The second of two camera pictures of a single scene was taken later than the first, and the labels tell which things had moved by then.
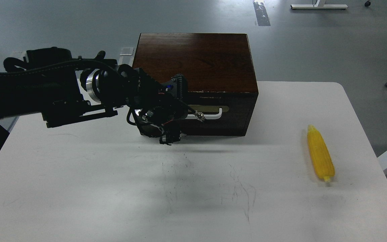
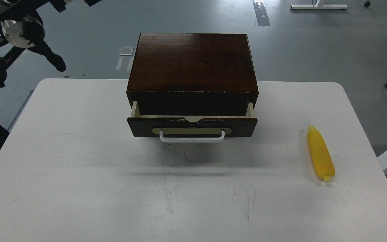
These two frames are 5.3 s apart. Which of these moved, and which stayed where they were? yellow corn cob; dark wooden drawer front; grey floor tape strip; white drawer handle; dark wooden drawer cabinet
Moved: white drawer handle; dark wooden drawer front
Stayed: dark wooden drawer cabinet; grey floor tape strip; yellow corn cob
